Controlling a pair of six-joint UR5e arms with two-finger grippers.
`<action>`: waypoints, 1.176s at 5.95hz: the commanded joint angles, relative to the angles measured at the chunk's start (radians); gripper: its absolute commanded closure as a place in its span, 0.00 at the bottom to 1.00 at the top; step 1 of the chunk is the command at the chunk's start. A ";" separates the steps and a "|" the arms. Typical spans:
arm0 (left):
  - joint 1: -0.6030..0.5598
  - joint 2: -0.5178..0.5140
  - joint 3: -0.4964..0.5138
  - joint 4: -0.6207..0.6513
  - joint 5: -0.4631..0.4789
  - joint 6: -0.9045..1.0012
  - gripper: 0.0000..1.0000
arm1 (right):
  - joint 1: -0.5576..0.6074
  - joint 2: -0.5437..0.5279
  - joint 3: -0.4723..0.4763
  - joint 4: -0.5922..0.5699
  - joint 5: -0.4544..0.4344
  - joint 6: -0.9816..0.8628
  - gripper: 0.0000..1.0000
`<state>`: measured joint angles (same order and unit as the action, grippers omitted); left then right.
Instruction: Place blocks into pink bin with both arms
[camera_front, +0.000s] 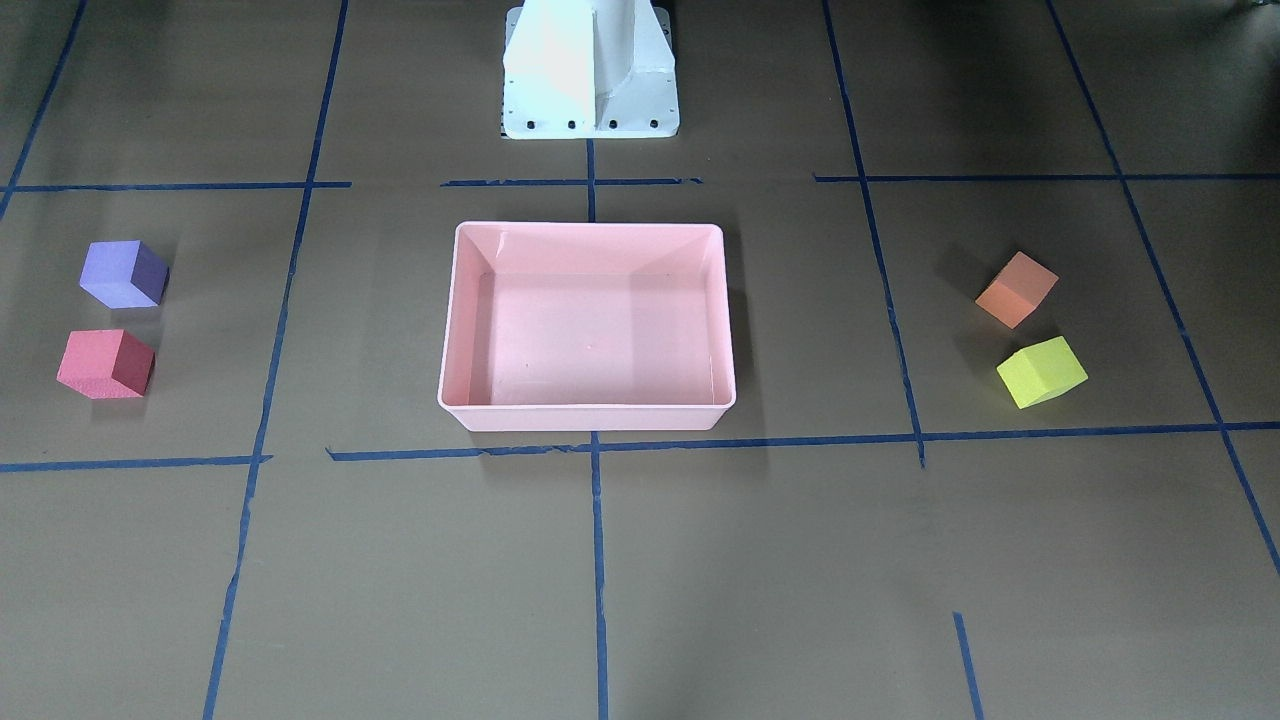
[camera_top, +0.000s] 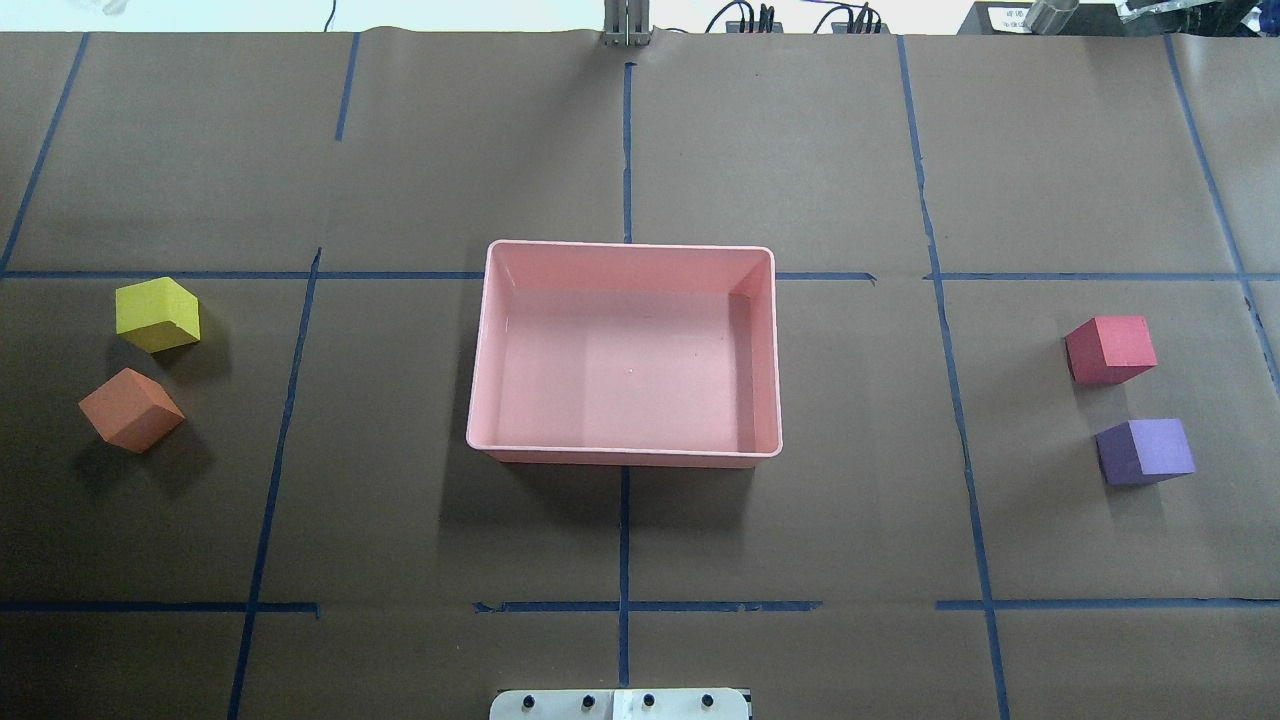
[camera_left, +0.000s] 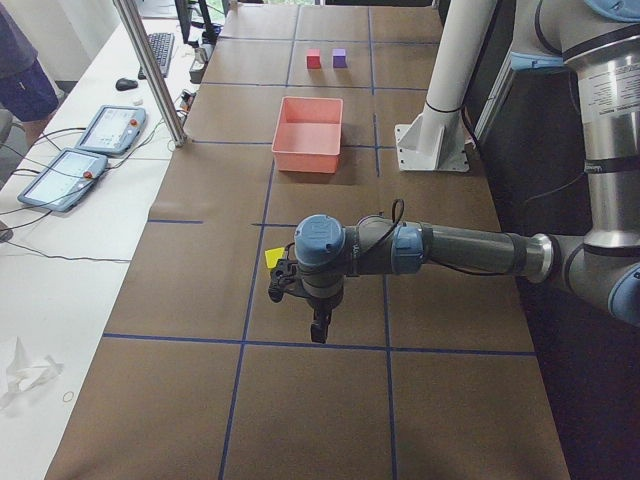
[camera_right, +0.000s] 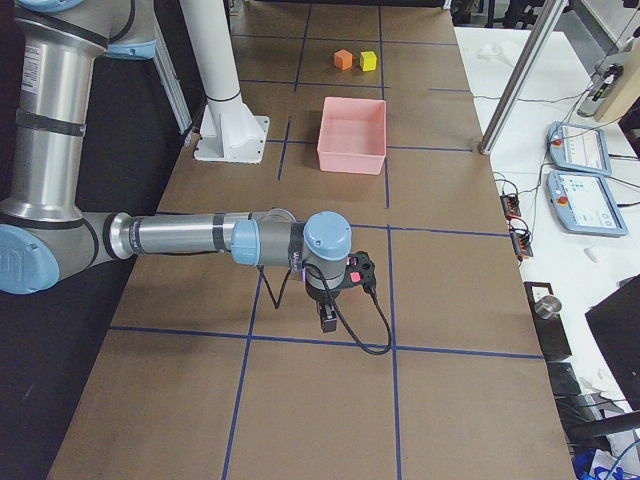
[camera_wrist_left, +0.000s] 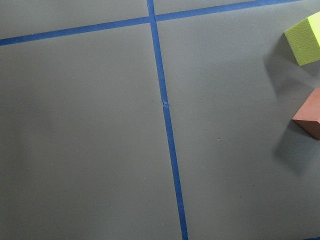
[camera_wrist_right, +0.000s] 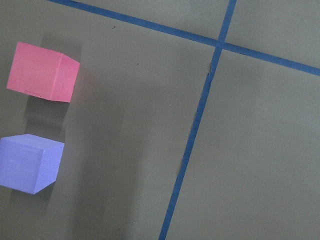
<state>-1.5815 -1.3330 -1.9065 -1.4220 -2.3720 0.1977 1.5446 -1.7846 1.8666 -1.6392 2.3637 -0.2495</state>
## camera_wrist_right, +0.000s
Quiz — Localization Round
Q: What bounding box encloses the pink foam block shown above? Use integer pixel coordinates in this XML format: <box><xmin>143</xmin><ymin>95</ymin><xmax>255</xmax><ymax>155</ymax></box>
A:
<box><xmin>6</xmin><ymin>42</ymin><xmax>80</xmax><ymax>103</ymax></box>

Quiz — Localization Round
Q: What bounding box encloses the purple foam block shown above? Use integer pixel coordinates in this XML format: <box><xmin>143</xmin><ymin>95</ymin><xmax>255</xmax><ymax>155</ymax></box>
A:
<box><xmin>0</xmin><ymin>134</ymin><xmax>65</xmax><ymax>195</ymax></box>

